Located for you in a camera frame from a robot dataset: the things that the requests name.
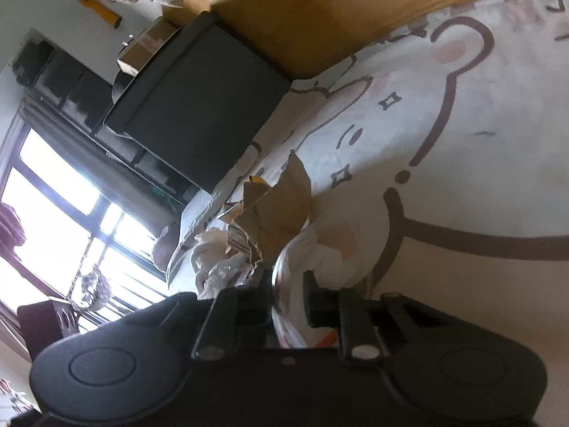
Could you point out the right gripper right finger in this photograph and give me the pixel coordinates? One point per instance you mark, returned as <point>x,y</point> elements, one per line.
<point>345,311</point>

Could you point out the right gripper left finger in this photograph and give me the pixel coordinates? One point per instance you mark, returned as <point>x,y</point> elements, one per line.
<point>236,313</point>

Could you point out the white tissue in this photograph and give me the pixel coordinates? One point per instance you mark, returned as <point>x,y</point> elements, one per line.
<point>217,265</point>

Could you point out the white orange plastic bag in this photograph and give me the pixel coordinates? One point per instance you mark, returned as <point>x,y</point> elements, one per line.
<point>320,257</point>

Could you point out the torn brown cardboard piece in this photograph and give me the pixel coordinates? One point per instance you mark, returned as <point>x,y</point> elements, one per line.
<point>268,217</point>

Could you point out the yellow wrapper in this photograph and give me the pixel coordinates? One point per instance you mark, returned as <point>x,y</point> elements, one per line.
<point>258,180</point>

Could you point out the purple stuffed cushion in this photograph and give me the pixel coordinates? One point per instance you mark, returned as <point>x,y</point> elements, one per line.
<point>164,246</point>

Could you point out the black balcony railing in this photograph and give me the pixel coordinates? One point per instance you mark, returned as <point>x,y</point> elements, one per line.
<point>80,246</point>

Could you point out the grey curtain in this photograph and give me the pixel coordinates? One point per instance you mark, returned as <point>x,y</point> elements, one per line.
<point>112,178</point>

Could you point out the grey storage box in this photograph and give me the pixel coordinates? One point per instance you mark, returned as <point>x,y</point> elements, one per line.
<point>200,100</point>

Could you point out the cartoon bear blanket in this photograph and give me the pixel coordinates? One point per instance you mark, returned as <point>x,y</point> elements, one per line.
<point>439,165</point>

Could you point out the cardboard box on top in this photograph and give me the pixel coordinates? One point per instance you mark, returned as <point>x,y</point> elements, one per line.
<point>138,50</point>

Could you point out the black shelf unit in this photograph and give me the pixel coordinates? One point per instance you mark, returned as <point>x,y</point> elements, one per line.
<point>84,99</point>

